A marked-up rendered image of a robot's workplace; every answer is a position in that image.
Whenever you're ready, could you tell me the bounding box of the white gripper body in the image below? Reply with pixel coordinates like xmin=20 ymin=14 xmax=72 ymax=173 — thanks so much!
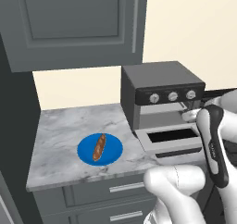
xmin=181 ymin=108 xmax=203 ymax=123

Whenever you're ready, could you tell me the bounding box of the silver toaster oven knob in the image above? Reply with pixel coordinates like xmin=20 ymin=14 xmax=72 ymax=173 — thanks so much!
xmin=185 ymin=89 xmax=197 ymax=100
xmin=168 ymin=91 xmax=180 ymax=102
xmin=149 ymin=93 xmax=160 ymax=105

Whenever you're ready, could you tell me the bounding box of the grey toaster oven rack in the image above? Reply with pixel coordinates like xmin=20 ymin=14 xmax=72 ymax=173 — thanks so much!
xmin=139 ymin=110 xmax=190 ymax=130

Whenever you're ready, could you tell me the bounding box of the grey toaster oven door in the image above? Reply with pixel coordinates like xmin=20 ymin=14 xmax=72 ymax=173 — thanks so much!
xmin=134 ymin=122 xmax=206 ymax=159

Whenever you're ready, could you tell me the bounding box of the dark grey toaster oven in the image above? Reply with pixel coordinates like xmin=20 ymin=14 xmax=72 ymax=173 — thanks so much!
xmin=120 ymin=60 xmax=206 ymax=133

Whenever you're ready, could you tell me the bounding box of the blue round plate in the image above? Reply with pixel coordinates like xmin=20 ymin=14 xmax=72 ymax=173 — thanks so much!
xmin=76 ymin=132 xmax=124 ymax=167

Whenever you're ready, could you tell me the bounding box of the brown baguette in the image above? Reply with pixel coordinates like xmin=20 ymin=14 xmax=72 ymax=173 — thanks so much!
xmin=92 ymin=133 xmax=107 ymax=162

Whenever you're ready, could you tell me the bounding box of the grey drawer front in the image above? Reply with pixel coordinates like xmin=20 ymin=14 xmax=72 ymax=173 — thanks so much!
xmin=69 ymin=198 xmax=159 ymax=224
xmin=62 ymin=172 xmax=156 ymax=207

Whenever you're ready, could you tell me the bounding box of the dark grey tall cabinet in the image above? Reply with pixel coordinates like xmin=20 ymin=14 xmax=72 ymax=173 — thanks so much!
xmin=0 ymin=32 xmax=44 ymax=224

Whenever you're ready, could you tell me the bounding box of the silver drawer handle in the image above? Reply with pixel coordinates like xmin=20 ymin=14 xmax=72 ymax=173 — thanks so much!
xmin=109 ymin=210 xmax=144 ymax=223
xmin=108 ymin=181 xmax=146 ymax=193

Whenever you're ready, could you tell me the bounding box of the silver cupboard door handle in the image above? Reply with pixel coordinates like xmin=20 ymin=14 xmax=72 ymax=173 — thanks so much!
xmin=131 ymin=0 xmax=140 ymax=54

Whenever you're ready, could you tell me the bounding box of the grey wall cupboard door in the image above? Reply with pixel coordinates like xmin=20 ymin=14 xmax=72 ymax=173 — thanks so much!
xmin=0 ymin=0 xmax=149 ymax=73

